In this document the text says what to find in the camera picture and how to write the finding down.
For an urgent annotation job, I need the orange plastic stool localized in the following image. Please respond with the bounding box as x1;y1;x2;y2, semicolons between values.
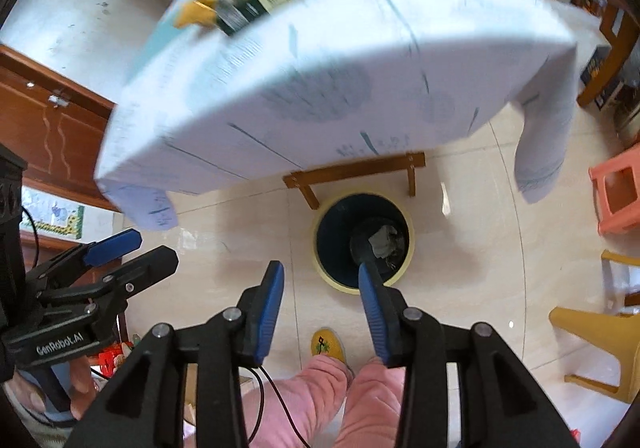
589;145;640;236

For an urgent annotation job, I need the person's left hand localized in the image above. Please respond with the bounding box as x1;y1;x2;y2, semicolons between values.
2;353;98;421

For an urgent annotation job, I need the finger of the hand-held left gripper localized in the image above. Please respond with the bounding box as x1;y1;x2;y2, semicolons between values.
24;228;143;292
37;246;180;329

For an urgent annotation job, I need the red packet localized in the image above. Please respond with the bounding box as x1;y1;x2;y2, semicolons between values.
97;338;141;379

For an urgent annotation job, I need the cartoon printed box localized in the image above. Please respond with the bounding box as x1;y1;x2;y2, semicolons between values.
20;188;86;241

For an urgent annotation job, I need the wooden table frame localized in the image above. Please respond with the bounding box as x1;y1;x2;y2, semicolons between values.
282;152;426;211

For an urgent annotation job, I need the person's leg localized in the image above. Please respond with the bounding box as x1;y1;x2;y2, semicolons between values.
242;355;353;448
332;357;408;448

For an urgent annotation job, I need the person's left leg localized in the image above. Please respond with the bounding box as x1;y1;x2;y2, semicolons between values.
242;355;353;448

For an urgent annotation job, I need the yellow snack packet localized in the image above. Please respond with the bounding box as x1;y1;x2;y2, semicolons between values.
175;0;218;29

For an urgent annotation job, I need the grey crumpled paper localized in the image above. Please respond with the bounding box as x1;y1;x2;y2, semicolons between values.
369;225;401;259

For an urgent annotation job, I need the yellow left slipper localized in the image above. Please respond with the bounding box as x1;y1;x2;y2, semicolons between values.
310;327;348;366

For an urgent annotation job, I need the dark printed carton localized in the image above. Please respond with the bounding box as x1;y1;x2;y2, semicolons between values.
580;45;613;84

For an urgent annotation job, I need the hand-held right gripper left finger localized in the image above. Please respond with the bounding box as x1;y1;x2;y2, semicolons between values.
62;260;286;448

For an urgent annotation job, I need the wooden chair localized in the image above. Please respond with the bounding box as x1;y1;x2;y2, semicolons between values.
577;3;640;109

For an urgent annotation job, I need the wooden cabinet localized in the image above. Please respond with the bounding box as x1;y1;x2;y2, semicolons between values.
0;45;118;214

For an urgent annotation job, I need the white printed tablecloth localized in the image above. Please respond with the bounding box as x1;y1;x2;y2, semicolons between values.
94;0;581;231

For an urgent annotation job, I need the yellow rimmed trash bin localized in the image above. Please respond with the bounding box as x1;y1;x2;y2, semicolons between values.
311;192;416;296

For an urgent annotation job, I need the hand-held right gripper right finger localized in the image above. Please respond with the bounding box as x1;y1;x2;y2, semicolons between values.
357;262;576;448

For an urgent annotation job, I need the thin black cable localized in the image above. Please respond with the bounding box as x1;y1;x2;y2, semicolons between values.
20;205;41;271

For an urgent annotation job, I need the person's right leg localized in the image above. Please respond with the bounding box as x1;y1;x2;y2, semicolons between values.
332;357;408;448

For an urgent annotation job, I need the yellow plastic chair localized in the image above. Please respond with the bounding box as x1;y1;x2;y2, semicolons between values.
549;250;640;404

